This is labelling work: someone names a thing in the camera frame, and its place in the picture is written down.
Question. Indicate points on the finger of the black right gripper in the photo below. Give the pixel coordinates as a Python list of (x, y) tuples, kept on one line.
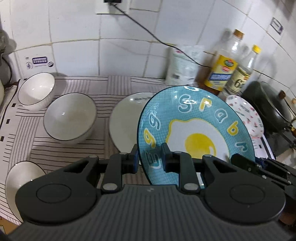
[(267, 168)]

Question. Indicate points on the blue wall sticker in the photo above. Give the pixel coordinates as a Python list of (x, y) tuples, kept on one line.
[(38, 62)]

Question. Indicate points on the black wok pan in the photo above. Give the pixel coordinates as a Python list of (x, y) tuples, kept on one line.
[(271, 107)]

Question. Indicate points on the pink rabbit carrot plate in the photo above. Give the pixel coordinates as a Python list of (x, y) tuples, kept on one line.
[(247, 114)]

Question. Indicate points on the plain white plate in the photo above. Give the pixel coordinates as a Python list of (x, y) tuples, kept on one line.
[(124, 120)]

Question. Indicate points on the yellow label oil bottle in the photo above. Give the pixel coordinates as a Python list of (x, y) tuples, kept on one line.
[(224, 63)]

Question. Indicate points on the striped white table mat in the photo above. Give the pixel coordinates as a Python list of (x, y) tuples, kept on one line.
[(98, 116)]

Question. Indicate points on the white wall socket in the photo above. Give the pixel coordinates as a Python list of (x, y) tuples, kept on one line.
[(112, 7)]

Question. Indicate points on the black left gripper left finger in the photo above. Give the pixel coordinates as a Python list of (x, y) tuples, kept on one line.
[(115, 167)]

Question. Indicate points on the blue fried egg plate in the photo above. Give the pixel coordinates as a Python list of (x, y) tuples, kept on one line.
[(194, 136)]

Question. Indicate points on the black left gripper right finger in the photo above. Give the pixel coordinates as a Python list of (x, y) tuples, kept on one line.
[(182, 164)]

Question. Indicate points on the white bowl black rim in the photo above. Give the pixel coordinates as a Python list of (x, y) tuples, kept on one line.
[(19, 175), (37, 92), (70, 119)]

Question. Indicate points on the white plastic food bag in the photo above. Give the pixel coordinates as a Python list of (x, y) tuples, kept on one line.
[(182, 68)]

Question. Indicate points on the clear vinegar bottle yellow cap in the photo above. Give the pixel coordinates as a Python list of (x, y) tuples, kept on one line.
[(241, 74)]

